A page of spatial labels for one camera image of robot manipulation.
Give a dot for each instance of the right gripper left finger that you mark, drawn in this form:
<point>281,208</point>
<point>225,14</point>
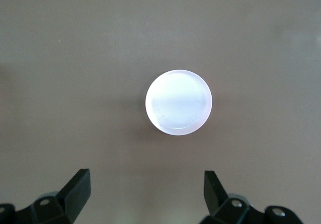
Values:
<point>74,199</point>

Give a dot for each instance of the white round plate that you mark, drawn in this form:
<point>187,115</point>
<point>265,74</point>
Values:
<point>179,103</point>

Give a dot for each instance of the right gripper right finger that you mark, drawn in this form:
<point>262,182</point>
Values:
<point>219,201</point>

